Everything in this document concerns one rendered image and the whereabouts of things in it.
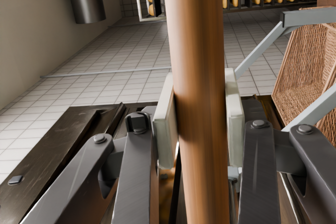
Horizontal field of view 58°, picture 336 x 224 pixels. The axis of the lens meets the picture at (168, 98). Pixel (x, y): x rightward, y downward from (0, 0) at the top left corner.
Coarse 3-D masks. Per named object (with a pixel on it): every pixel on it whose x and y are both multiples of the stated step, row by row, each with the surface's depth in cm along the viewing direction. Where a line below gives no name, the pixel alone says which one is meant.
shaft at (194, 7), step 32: (192, 0) 14; (192, 32) 15; (192, 64) 16; (192, 96) 17; (224, 96) 17; (192, 128) 17; (224, 128) 18; (192, 160) 18; (224, 160) 19; (192, 192) 19; (224, 192) 20
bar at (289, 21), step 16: (288, 16) 92; (304, 16) 91; (320, 16) 91; (272, 32) 95; (288, 32) 96; (256, 48) 98; (240, 64) 102; (320, 96) 54; (304, 112) 55; (320, 112) 54; (288, 128) 56; (240, 176) 61
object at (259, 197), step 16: (256, 128) 13; (272, 128) 13; (256, 144) 12; (272, 144) 12; (256, 160) 11; (272, 160) 11; (256, 176) 11; (272, 176) 10; (240, 192) 10; (256, 192) 10; (272, 192) 10; (240, 208) 9; (256, 208) 9; (272, 208) 9
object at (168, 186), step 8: (176, 152) 142; (160, 168) 110; (160, 176) 108; (168, 176) 119; (160, 184) 106; (168, 184) 117; (160, 192) 104; (168, 192) 114; (160, 200) 103; (168, 200) 112; (160, 208) 101; (168, 208) 110; (160, 216) 99; (168, 216) 108
